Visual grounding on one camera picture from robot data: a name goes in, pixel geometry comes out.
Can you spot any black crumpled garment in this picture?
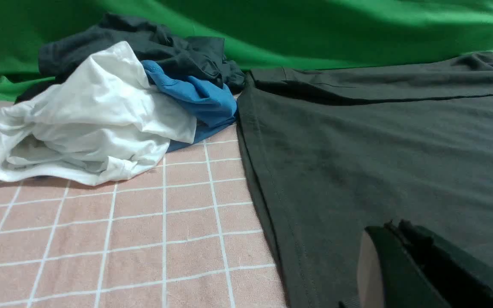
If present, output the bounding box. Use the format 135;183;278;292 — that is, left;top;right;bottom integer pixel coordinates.
15;13;245;103

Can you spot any white crumpled garment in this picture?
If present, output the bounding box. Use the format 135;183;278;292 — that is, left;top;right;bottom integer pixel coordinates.
0;41;197;187

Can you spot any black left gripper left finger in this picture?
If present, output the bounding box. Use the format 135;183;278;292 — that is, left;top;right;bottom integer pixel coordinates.
356;226;450;308

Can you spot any blue crumpled garment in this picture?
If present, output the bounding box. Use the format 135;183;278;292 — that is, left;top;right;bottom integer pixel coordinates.
140;61;237;152

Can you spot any green backdrop cloth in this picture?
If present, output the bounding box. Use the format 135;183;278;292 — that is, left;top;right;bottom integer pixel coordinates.
0;0;493;100

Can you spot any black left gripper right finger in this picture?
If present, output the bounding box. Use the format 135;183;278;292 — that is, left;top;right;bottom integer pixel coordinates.
386;220;493;308

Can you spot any pink checkered table cloth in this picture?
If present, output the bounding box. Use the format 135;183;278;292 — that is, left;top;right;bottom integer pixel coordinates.
0;125;286;308

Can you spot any dark gray long-sleeve top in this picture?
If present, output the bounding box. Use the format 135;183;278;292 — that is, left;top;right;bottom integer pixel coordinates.
237;52;493;308

